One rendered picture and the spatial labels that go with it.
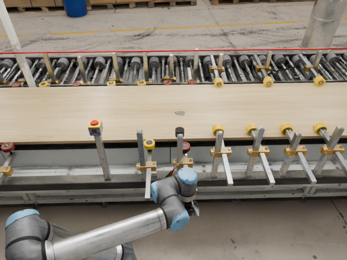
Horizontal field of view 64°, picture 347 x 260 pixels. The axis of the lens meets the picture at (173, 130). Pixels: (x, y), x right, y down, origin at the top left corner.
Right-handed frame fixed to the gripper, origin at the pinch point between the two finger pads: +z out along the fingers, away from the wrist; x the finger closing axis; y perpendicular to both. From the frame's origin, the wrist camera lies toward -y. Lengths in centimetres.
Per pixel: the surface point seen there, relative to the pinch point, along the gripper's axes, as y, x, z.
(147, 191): -24.2, -19.6, 10.5
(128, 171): -61, -34, 32
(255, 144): -38, 52, -9
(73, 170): -66, -77, 32
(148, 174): -37.8, -18.2, 10.5
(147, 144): -60, -18, 3
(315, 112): -80, 119, 4
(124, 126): -82, -34, 4
